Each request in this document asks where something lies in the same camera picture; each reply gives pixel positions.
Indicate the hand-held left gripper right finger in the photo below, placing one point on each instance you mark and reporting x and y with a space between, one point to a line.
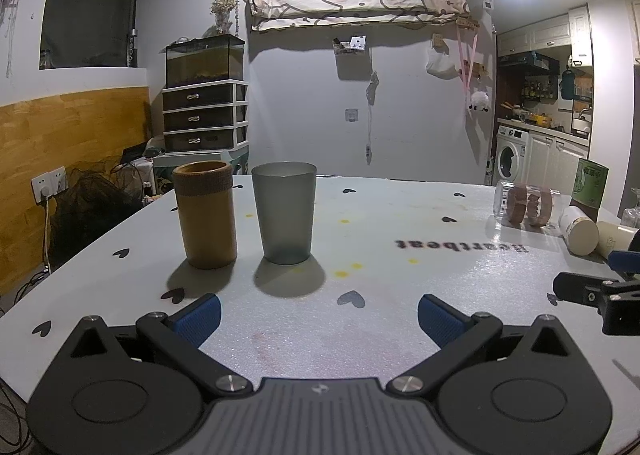
439 319

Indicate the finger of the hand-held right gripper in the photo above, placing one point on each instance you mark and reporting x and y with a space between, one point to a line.
572 285
622 261

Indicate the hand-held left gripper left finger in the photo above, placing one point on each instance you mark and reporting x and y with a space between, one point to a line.
201 319

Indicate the white paper cup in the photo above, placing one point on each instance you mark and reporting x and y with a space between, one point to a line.
612 237

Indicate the white plastic cup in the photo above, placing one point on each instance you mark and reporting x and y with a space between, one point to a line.
580 232

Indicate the brown bamboo cup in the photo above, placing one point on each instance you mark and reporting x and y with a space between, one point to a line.
207 215

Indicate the grey translucent plastic cup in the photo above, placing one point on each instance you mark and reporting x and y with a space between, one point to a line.
285 215

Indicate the clear cut glass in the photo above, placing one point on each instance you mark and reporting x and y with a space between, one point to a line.
632 210

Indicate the green label can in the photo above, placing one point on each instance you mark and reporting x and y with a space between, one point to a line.
590 182

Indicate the clear glass jar lying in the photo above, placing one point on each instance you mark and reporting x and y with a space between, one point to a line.
525 205

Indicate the white washing machine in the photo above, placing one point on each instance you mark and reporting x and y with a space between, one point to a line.
512 155

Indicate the black mesh net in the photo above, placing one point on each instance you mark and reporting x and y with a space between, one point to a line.
92 210

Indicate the blue hanging bag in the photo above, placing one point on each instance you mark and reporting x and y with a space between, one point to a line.
567 85

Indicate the kitchen spice rack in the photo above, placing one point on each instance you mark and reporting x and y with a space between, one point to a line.
539 91

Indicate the white plastic drawer unit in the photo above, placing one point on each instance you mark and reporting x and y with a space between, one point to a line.
205 117

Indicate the white plush toy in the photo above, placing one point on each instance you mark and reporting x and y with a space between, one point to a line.
480 101

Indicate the pink ribbon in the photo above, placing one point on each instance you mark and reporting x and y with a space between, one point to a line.
466 60

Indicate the white face mask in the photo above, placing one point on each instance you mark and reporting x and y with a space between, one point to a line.
441 64

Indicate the glass fish tank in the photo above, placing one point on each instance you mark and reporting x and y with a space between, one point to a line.
205 60

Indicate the dried flowers in vase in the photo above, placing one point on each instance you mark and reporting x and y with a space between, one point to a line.
224 10

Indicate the dark window curtain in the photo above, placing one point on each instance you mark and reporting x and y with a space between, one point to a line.
87 0

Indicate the white wall power outlet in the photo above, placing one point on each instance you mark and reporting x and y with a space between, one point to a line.
50 184

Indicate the white wall hook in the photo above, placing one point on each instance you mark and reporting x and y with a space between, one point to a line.
352 115

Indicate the white kitchen wall cabinets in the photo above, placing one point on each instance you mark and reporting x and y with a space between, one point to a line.
550 32

